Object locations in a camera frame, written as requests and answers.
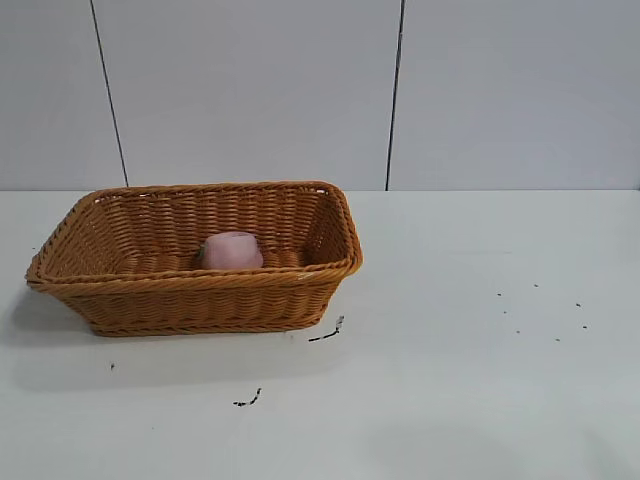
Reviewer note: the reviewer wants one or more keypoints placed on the pink toy peach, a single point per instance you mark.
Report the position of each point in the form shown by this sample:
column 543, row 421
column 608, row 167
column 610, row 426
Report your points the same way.
column 232, row 251

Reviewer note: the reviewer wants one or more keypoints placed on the brown woven wicker basket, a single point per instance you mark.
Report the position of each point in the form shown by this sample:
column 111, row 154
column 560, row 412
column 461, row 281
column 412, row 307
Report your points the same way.
column 200, row 295

